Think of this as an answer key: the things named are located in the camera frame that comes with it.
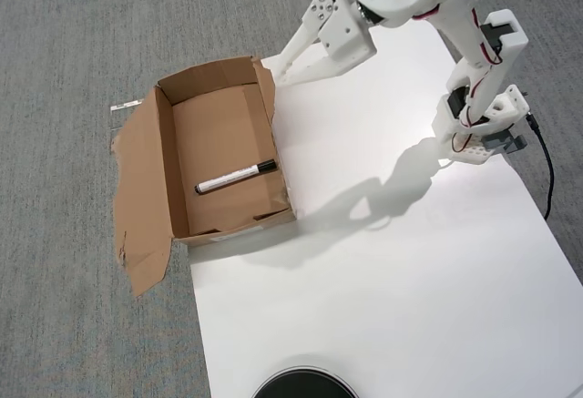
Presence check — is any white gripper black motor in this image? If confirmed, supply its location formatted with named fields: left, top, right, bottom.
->
left=275, top=0, right=377, bottom=86

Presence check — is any white marker pen black cap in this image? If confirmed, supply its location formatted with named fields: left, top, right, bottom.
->
left=194, top=158, right=278, bottom=196

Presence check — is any open brown cardboard box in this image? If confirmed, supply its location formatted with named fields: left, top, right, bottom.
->
left=108, top=55, right=298, bottom=298

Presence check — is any grey table clamp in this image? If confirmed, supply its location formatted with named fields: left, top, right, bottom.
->
left=482, top=129, right=528, bottom=156

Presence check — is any black round disc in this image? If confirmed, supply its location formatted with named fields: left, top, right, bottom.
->
left=251, top=355, right=361, bottom=398

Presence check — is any black power cable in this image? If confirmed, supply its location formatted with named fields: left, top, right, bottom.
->
left=526, top=113, right=557, bottom=221

